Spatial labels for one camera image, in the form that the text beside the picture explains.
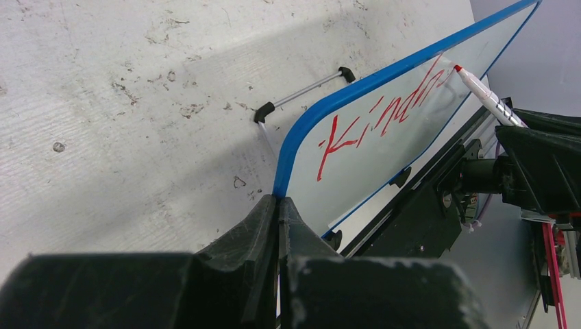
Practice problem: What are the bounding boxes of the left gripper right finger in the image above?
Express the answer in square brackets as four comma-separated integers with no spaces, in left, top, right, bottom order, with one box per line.
[279,197,488,328]

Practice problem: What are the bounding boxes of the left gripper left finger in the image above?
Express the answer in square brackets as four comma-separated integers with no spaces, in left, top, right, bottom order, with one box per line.
[1,195,277,328]

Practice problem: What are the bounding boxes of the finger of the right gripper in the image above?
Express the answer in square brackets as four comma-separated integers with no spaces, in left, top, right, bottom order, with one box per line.
[513,108,580,136]
[495,126,580,215]

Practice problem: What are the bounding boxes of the red whiteboard marker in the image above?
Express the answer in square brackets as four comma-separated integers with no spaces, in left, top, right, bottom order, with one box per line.
[454,65,528,128]

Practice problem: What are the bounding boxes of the blue framed whiteboard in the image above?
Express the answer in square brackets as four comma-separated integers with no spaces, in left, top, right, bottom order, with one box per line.
[273,1,539,236]

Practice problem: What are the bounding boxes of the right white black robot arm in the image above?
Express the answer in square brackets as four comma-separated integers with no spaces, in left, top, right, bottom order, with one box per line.
[454,109,580,230]

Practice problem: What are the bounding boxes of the whiteboard metal stand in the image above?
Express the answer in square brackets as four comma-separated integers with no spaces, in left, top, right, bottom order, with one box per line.
[253,66,356,160]

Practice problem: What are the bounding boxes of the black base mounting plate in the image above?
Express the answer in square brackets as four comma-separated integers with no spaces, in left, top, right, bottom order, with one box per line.
[341,108,499,258]

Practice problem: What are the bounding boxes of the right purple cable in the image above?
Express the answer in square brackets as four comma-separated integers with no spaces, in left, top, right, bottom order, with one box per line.
[474,141,502,228]

